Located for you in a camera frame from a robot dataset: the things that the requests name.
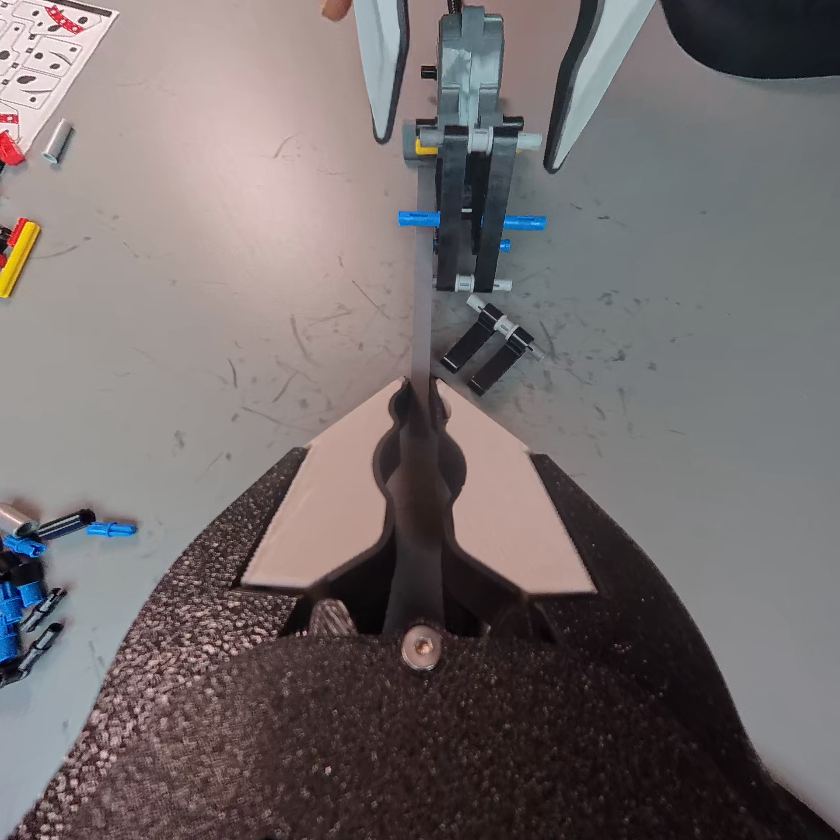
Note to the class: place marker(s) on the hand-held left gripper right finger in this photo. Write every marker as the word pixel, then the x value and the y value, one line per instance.
pixel 512 518

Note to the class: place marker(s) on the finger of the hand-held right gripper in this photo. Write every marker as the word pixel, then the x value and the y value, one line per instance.
pixel 604 59
pixel 380 52

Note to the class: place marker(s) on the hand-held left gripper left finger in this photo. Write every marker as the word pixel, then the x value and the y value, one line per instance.
pixel 315 518

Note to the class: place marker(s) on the brick vehicle chassis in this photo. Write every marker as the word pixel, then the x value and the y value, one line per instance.
pixel 469 72

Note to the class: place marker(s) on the grey axle pin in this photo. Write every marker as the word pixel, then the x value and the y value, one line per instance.
pixel 505 323

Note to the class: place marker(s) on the grey desk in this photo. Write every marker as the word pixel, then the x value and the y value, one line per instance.
pixel 197 328

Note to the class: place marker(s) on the person's right hand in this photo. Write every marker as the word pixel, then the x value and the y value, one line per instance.
pixel 334 8

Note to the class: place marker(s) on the pile of blue black pins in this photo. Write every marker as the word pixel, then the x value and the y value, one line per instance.
pixel 26 577

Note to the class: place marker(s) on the white sticker sheet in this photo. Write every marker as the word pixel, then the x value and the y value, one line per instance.
pixel 46 59

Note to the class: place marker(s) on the small grey tube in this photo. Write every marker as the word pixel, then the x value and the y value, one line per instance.
pixel 58 141

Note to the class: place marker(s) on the pile of red white bricks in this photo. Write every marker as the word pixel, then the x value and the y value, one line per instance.
pixel 10 149

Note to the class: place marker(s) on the yellow brick beam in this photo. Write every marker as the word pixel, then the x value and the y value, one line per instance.
pixel 18 259

